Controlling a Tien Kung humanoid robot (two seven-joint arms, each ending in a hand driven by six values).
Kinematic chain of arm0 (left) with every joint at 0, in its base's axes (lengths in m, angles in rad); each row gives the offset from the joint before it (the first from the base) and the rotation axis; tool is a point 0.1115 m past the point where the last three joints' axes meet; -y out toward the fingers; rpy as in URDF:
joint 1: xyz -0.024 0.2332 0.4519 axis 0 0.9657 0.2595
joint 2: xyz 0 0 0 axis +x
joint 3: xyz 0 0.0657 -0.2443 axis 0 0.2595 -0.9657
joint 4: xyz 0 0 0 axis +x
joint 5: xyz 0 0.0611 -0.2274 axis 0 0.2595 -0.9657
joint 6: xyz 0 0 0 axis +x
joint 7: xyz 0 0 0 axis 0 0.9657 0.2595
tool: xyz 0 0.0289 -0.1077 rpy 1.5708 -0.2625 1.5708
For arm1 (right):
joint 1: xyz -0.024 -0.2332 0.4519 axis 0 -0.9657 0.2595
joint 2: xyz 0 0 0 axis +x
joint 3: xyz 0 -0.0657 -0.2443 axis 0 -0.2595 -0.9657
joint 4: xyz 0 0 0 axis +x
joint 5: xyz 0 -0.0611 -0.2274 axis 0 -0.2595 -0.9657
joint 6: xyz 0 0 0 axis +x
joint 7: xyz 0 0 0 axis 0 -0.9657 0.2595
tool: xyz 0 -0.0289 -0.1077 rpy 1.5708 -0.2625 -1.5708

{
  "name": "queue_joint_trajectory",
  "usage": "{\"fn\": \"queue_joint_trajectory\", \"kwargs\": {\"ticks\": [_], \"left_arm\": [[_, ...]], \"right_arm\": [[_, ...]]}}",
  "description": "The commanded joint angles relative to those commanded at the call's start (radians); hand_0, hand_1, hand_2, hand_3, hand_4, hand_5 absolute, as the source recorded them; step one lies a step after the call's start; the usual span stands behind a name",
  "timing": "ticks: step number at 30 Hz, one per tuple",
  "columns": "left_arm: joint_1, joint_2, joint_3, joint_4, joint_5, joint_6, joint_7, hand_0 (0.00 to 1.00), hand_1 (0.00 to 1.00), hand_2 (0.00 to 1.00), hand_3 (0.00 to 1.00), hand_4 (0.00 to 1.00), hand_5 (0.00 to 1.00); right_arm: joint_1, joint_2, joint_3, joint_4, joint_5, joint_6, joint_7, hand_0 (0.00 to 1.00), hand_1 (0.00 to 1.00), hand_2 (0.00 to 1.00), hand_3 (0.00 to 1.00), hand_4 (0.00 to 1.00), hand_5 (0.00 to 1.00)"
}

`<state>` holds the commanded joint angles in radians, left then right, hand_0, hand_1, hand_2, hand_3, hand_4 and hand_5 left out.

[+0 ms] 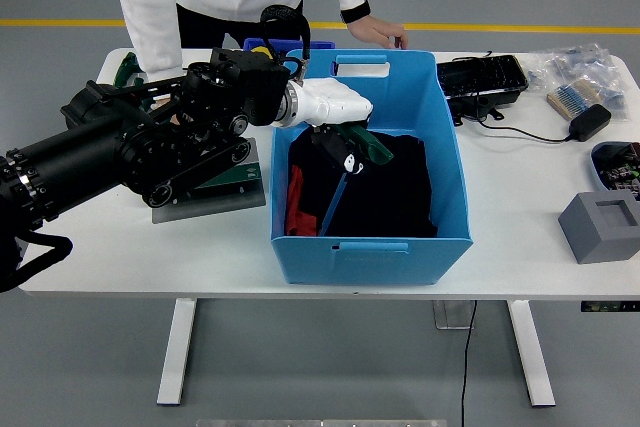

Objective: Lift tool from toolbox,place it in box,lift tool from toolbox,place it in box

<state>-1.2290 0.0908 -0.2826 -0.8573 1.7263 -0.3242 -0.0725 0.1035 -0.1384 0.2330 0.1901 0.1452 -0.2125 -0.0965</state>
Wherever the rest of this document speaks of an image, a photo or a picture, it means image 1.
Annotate white table leg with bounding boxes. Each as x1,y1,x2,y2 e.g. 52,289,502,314
156,298,199,407
505,299,556,409

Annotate hanging black cable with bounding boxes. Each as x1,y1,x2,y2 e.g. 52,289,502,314
459,299,479,427

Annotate red cloth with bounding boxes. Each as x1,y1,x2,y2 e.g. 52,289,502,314
284,165,320,237

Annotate black plastic bracket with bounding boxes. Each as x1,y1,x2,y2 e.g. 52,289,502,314
448,94,506,127

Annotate black cloth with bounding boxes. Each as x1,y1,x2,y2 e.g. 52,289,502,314
287,126,440,239

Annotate long green T-handle hex key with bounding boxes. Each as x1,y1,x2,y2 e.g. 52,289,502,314
112,51,147,89

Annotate grey metal floor plate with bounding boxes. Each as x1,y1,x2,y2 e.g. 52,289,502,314
432,299,475,331

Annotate person's right hand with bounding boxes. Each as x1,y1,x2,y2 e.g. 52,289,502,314
151,96,180,124

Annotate black table control panel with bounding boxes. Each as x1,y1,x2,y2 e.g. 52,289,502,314
580,300,640,314

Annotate small dark blue bin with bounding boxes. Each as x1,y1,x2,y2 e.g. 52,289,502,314
242,37,336,54

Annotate green hex key stand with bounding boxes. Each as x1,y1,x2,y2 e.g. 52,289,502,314
151,136,268,225

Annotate grey block with square recess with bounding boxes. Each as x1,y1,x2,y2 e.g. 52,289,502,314
557,190,640,266

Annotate black power adapter with cord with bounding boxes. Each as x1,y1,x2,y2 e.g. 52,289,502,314
449,50,613,144

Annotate light blue parts tray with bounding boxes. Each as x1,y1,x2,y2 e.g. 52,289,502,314
589,141,640,198

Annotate dark electronic parts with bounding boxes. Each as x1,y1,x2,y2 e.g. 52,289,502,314
597,144,640,196

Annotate person's left hand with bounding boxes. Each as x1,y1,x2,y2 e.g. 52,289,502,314
346,14,410,51

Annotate large light blue folding box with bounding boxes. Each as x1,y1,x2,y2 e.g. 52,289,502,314
269,48,475,287

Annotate large green T-handle hex key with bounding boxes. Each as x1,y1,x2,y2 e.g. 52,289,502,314
318,121,395,238

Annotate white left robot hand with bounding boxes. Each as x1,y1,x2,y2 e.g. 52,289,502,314
291,77,375,178

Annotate taped resistor strip bundle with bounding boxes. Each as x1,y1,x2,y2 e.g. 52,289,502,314
545,79,604,122

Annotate black plastic tray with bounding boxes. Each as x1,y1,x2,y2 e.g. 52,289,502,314
436,54,530,101

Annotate clear bag of components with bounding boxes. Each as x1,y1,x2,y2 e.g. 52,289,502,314
524,42,632,123

